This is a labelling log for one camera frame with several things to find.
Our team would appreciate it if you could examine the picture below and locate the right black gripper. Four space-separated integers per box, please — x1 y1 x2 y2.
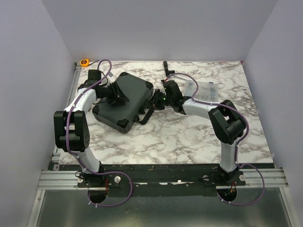
144 90 173 111

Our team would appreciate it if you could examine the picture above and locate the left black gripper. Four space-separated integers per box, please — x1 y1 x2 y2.
99 82 129 106

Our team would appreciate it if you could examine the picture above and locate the black poker chip case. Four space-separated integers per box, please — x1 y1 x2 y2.
92 72 153 133

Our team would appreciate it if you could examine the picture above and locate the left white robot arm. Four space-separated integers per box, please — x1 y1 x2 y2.
53 70 129 187

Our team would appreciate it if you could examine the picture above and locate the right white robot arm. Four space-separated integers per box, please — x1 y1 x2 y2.
146 80 247 185

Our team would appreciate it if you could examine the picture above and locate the clear plastic organizer box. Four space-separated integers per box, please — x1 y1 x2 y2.
184 80 218 102

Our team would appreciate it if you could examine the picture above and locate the black T-handle wrench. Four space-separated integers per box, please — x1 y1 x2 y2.
161 61 186 83

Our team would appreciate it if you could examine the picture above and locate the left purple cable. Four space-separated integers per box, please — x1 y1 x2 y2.
65 59 134 209

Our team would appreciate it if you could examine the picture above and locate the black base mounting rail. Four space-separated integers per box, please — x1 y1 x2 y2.
47 163 247 198

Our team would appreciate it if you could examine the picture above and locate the aluminium extrusion rail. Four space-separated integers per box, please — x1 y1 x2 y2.
37 171 78 190

